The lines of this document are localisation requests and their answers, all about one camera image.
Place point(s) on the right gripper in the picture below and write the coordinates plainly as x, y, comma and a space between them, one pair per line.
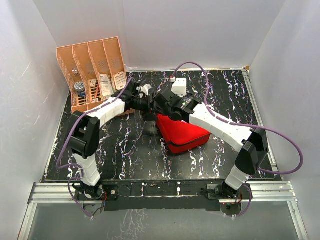
181, 98

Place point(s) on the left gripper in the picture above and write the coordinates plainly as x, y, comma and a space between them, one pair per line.
152, 105

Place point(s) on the red black medicine case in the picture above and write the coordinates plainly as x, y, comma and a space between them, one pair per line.
180, 136

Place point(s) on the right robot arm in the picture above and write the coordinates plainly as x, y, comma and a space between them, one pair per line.
250, 144

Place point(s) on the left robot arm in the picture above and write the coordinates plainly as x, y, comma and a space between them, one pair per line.
85, 130

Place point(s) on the white medicine box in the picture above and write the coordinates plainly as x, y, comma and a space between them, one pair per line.
106, 86

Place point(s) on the small medicine boxes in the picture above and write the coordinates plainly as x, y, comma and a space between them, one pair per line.
95, 94

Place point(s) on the oval blister card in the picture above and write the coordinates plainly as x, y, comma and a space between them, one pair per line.
120, 80

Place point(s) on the orange plastic file organizer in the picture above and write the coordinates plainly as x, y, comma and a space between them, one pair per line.
93, 70

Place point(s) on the round blue tin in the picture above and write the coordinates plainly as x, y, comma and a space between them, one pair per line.
80, 89

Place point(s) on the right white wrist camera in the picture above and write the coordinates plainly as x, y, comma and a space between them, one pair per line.
179, 86

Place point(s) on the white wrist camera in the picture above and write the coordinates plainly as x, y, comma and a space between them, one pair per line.
145, 90
179, 86

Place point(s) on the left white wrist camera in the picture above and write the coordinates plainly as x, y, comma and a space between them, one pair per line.
145, 90

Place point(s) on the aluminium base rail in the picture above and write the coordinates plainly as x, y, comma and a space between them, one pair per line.
272, 214

